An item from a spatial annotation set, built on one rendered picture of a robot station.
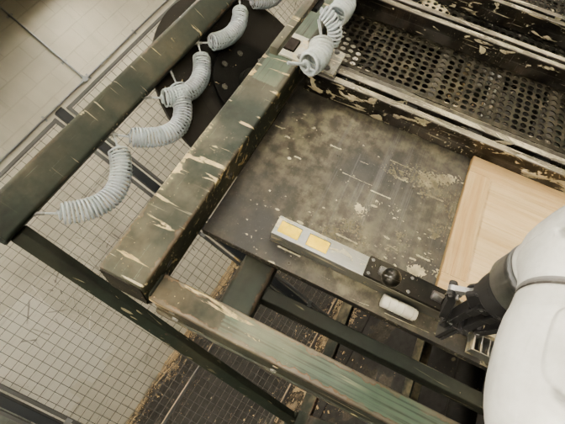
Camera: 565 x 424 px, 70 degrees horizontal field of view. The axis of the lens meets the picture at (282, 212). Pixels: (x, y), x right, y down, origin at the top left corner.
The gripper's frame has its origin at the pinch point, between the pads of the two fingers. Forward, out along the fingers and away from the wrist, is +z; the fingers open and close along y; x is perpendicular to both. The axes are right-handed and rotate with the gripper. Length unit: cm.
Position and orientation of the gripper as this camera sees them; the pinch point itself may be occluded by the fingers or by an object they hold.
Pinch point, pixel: (449, 326)
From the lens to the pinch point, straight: 80.5
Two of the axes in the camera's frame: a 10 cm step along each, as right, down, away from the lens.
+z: -1.0, 4.9, 8.6
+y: 9.0, 4.2, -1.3
